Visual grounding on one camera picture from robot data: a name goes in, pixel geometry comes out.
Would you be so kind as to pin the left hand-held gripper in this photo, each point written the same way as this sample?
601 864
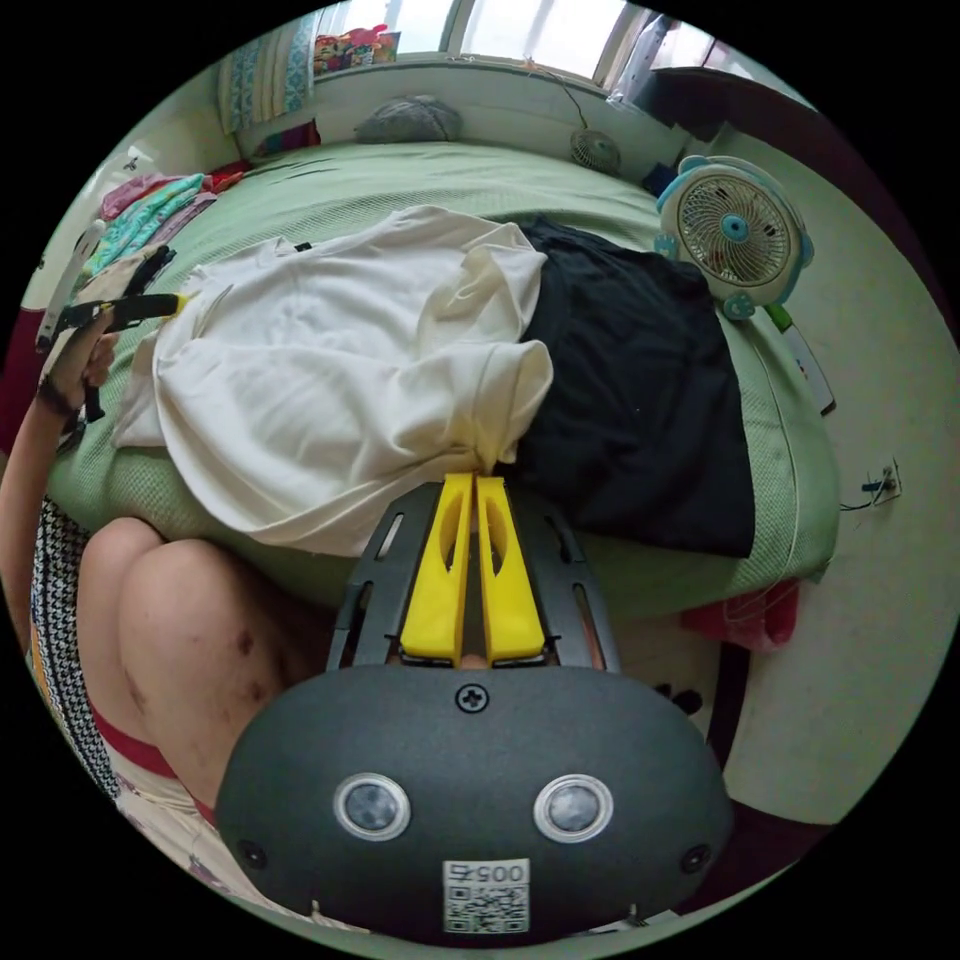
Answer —
127 313

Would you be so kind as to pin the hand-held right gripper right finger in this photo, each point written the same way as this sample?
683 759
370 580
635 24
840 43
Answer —
510 600

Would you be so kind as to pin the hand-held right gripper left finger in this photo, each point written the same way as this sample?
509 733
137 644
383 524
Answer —
433 600

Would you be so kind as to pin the white t-shirt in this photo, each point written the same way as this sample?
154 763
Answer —
315 375

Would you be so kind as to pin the person's left forearm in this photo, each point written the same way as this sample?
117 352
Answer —
26 487

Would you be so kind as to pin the person's left hand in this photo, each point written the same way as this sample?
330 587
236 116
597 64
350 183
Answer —
79 367

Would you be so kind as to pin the pile of clothes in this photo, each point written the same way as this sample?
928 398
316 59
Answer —
150 210

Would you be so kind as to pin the bed with green mat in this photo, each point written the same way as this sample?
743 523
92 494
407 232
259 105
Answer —
360 176

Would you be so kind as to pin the patterned curtain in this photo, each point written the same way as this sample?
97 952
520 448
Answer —
262 75

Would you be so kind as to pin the pink bag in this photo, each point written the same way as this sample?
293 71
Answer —
750 619

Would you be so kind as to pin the black garment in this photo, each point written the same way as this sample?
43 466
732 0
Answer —
637 390

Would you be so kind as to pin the grey cushion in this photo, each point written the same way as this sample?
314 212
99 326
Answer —
409 120

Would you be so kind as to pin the blue and white fan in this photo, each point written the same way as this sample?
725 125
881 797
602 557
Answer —
733 232

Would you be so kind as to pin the small round fan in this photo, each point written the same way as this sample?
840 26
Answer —
595 151

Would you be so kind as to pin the window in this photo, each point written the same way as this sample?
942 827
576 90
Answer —
540 30

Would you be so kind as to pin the wall socket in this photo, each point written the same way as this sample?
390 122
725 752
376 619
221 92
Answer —
883 484

